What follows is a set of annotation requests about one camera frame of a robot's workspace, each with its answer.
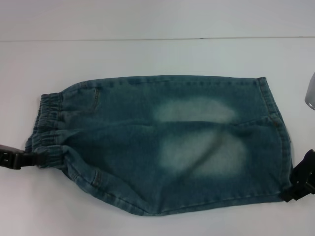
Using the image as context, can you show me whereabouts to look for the blue denim shorts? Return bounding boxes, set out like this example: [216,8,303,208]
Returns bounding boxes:
[26,75,294,214]

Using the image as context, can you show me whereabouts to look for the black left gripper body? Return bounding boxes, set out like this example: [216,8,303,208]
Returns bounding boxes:
[0,144,26,171]

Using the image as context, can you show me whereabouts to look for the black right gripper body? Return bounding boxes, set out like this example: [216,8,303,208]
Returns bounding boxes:
[291,149,315,195]

